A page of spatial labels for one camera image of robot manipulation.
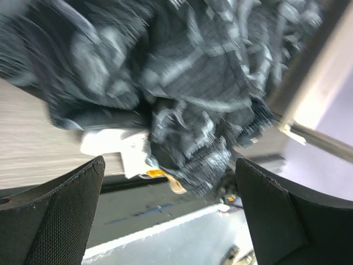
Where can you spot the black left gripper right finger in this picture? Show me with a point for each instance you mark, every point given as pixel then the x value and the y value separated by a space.
pixel 293 224

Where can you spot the grey clothes rack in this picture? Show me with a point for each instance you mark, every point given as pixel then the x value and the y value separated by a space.
pixel 296 61

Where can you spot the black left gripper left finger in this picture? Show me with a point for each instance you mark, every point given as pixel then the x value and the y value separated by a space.
pixel 51 223

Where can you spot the dark shark-print shorts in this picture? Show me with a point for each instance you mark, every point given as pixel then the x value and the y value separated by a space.
pixel 194 74

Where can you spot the white paper price tag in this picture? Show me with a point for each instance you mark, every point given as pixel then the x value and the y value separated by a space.
pixel 133 156

